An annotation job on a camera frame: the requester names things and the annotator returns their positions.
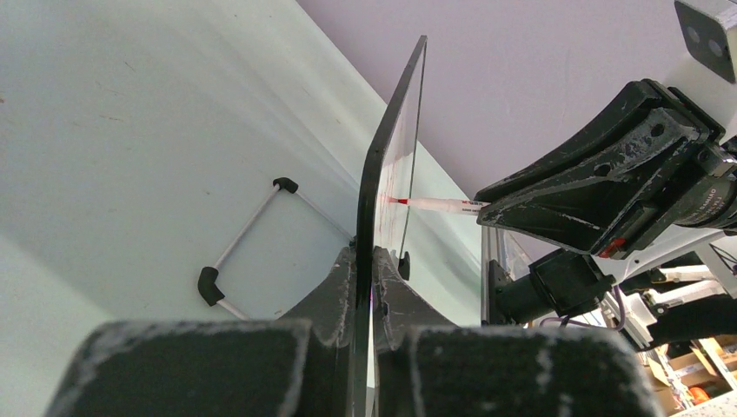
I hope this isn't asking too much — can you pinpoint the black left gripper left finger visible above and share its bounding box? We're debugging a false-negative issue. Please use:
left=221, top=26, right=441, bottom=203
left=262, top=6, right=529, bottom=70
left=46, top=247, right=356, bottom=416

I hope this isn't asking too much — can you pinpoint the white whiteboard black frame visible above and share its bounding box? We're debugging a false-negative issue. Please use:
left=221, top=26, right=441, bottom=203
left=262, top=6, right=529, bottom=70
left=196, top=35, right=429, bottom=417

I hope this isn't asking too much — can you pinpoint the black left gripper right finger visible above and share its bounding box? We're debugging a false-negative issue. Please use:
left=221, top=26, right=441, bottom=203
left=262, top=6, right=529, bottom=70
left=371, top=248, right=662, bottom=416

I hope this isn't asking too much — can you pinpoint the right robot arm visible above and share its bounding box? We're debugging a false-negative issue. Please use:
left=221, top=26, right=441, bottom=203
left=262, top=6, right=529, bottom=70
left=475, top=79, right=736, bottom=325

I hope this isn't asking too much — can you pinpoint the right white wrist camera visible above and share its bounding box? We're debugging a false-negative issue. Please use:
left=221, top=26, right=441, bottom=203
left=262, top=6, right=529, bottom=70
left=661, top=0, right=737, bottom=139

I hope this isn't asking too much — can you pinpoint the right aluminium frame rail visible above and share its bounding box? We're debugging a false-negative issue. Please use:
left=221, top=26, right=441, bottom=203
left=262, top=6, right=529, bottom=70
left=481, top=227, right=532, bottom=326

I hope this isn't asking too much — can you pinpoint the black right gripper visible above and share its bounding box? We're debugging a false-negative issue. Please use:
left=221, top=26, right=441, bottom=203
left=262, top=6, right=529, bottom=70
left=475, top=79, right=736, bottom=258

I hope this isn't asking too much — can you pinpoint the red whiteboard marker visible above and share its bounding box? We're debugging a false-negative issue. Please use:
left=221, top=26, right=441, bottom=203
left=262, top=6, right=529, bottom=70
left=388, top=197, right=489, bottom=216

